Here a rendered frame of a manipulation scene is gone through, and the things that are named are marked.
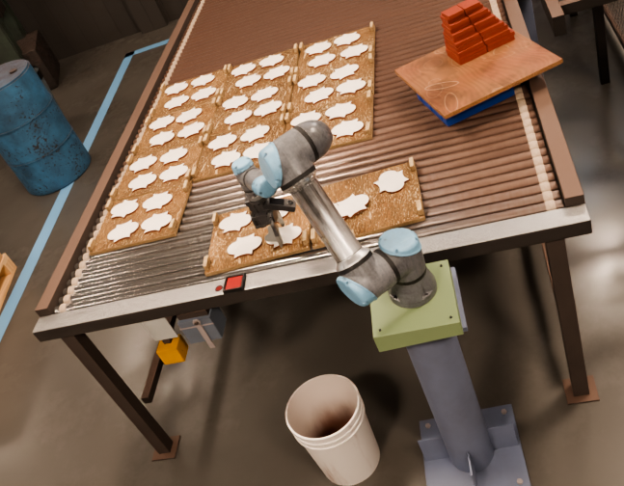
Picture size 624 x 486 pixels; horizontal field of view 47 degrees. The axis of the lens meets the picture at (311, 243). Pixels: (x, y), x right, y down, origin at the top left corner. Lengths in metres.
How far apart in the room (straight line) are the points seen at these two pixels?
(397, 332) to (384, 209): 0.59
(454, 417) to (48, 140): 4.16
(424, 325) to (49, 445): 2.37
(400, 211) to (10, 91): 3.80
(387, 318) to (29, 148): 4.16
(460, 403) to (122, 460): 1.75
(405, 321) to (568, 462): 1.01
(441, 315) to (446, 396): 0.44
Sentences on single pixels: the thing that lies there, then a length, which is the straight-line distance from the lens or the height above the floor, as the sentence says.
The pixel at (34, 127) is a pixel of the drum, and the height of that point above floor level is 0.54.
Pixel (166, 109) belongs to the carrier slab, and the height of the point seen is 0.94.
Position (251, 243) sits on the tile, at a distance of 2.68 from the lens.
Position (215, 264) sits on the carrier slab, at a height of 0.94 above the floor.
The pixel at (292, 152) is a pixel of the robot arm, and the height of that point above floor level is 1.50.
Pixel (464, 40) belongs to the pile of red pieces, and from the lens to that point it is 3.06.
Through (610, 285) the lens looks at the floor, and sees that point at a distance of 3.43.
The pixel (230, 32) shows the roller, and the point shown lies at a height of 0.92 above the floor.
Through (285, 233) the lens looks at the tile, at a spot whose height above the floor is 0.95.
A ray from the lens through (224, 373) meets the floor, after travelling 3.66.
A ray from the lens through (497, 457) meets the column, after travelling 2.94.
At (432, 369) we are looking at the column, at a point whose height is 0.65.
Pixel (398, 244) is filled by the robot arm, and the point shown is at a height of 1.17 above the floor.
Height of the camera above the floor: 2.49
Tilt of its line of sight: 37 degrees down
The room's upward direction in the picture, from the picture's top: 25 degrees counter-clockwise
